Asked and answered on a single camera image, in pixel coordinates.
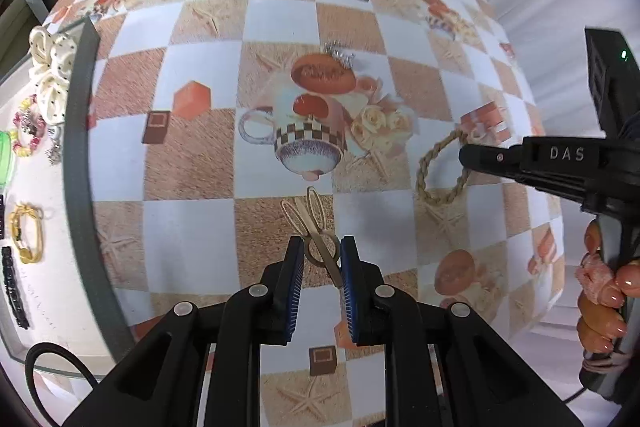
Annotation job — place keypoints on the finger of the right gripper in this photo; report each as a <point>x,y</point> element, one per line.
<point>496,161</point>

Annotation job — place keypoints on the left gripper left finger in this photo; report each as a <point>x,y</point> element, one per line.
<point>262,314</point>

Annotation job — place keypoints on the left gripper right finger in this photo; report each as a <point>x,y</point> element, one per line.
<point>378,314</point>

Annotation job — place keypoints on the gold scissor hair clip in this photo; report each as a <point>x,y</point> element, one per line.
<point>307,217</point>

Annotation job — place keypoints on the cream polka dot scrunchie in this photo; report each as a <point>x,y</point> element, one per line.
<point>53,58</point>

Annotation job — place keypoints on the grey-rimmed jewelry box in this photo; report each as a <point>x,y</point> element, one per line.
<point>67,296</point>

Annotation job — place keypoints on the right hand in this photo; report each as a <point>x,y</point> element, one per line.
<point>603,295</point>

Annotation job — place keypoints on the patterned checkered tablecloth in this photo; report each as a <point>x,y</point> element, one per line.
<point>205,114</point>

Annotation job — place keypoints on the green translucent bangle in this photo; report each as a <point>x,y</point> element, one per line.
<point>7,161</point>

